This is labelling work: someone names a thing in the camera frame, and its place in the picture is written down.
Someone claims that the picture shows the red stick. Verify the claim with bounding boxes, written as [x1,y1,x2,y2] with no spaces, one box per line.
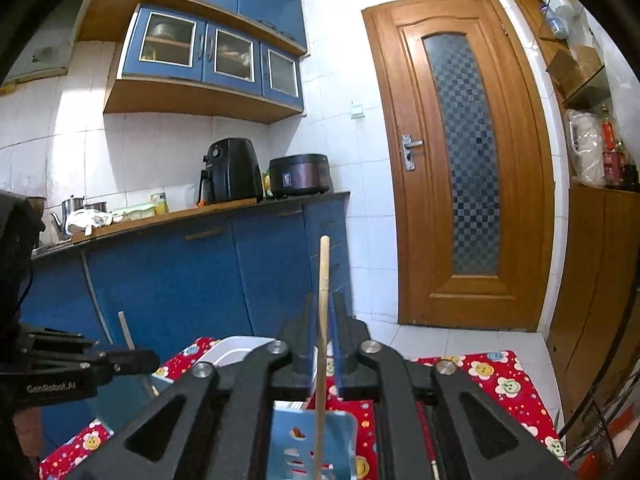
[417,400,444,480]

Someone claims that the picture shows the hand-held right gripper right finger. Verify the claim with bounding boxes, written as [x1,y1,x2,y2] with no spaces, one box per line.
[330,292,576,480]

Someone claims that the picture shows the white plastic dish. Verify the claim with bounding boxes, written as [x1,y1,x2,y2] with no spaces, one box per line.
[196,335,275,369]

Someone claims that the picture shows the light wooden chopstick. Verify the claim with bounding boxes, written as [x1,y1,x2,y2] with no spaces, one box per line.
[118,311,137,351]
[312,236,331,480]

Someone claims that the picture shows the grey range hood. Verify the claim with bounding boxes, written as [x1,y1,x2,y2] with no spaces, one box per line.
[0,40,77,94]

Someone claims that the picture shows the white floral cloth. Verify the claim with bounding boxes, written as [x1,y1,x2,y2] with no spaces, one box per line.
[65,208,126,236]

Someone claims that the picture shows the metal door handle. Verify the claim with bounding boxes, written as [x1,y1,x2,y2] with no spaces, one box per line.
[401,133,424,172]

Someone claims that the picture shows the metal kettle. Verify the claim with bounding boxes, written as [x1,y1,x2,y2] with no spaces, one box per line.
[48,194,86,241]

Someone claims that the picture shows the wooden storage cabinet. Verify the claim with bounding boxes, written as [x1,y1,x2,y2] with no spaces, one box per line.
[506,0,640,411]

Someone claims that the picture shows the red floral tablecloth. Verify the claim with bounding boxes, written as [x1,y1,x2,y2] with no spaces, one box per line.
[39,336,568,480]

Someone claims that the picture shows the dark bottle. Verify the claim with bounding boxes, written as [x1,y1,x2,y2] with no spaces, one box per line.
[617,140,640,189]

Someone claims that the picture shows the dark rice cooker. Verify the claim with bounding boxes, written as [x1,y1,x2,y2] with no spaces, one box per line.
[268,153,332,198]

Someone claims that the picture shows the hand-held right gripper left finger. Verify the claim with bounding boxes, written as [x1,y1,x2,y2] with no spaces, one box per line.
[65,292,318,480]

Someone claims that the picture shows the blue base cabinet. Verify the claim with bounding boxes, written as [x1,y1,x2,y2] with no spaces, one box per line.
[20,190,354,378]

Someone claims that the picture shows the blue plastic utensil holder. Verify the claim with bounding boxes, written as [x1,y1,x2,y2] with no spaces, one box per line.
[92,372,361,480]

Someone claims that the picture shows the white plastic bag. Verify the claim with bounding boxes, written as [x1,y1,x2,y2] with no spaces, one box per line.
[566,109,606,186]

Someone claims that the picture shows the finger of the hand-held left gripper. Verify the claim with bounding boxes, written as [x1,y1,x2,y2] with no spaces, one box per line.
[21,324,161,377]

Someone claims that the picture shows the white container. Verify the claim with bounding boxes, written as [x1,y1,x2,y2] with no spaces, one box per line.
[539,0,582,41]

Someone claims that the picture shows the cardboard box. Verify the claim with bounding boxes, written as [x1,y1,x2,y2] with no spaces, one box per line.
[544,44,604,99]

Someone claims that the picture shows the wooden door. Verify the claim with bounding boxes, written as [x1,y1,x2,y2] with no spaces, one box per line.
[361,0,556,332]

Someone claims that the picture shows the red label bottle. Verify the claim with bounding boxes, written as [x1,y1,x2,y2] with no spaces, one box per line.
[599,104,622,189]

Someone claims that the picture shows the blue glass-door wall cabinet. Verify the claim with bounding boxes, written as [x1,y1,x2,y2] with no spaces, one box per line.
[103,3,306,125]

